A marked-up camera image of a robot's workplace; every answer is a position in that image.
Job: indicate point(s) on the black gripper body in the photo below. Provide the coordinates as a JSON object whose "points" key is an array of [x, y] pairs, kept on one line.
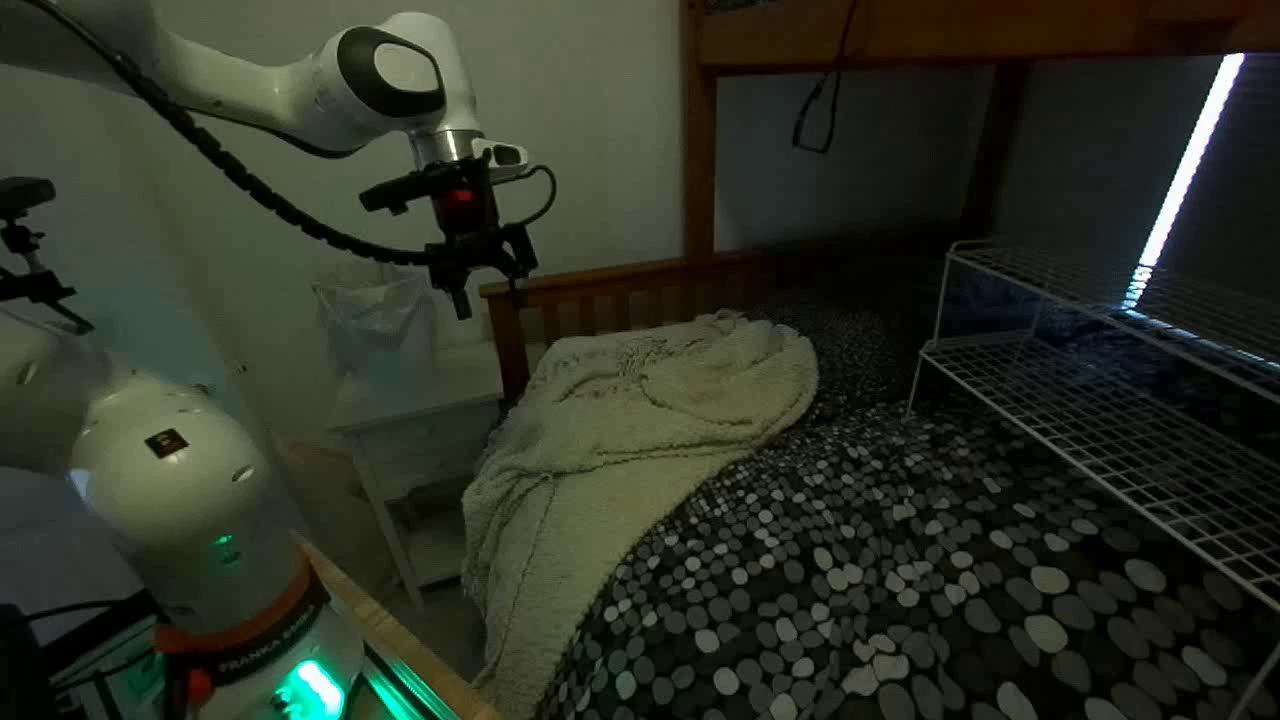
{"points": [[471, 222]]}

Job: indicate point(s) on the white fleece blanket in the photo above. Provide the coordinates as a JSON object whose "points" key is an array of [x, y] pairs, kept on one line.
{"points": [[601, 440]]}

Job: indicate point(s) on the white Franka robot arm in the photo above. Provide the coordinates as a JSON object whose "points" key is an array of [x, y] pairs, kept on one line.
{"points": [[184, 481]]}

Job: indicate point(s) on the white plastic bag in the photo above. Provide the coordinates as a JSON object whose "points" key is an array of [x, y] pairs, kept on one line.
{"points": [[374, 325]]}

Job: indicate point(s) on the white nightstand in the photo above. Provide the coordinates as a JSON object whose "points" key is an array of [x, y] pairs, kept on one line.
{"points": [[421, 434]]}

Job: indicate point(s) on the black clothes hanger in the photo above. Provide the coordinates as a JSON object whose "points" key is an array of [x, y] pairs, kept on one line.
{"points": [[830, 93]]}

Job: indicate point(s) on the black grey dotted bedspread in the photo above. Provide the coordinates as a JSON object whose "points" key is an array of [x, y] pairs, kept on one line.
{"points": [[935, 575]]}

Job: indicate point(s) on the window with dark blind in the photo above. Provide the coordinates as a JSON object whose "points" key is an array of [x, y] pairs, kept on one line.
{"points": [[1186, 161]]}

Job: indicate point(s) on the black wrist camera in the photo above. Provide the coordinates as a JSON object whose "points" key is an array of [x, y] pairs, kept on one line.
{"points": [[400, 189]]}

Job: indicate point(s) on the black camera on tripod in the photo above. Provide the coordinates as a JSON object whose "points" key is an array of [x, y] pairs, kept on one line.
{"points": [[27, 241]]}

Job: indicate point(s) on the wooden bunk bed frame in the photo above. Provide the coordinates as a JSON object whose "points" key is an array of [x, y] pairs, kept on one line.
{"points": [[935, 31]]}

